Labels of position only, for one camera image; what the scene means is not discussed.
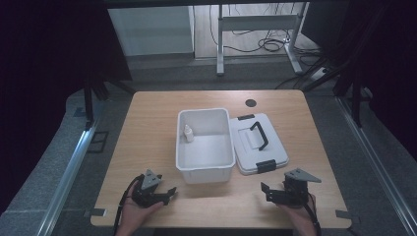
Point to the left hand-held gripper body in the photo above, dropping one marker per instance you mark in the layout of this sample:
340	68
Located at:
147	195

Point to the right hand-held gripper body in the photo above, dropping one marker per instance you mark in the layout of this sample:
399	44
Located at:
295	193

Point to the white plastic storage box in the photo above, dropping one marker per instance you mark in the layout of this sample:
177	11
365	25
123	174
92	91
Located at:
206	154

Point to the person's left hand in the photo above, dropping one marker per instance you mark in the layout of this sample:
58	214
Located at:
134	218

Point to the person's right hand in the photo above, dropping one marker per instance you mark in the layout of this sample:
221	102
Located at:
303	219

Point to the grey tape piece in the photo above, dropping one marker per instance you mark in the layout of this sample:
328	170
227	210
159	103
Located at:
345	215

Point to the small white bottle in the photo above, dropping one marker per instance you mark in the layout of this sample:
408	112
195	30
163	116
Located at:
189	134

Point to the black round table grommet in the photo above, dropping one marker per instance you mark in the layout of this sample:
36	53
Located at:
250	103

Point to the black stand legs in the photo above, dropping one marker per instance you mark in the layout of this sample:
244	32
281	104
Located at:
355	98
88	101

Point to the white power strip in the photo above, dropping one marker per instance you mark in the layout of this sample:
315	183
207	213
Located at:
319	73

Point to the white cabinet panel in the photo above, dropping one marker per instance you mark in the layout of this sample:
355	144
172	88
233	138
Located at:
150	31

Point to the dark curtain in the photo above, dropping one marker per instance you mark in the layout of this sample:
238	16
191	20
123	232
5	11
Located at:
387	59
42	65

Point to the metal floor rail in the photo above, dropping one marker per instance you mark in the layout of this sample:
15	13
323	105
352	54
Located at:
69	180
377	164

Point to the white metal desk frame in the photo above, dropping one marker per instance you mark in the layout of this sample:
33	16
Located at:
255	23

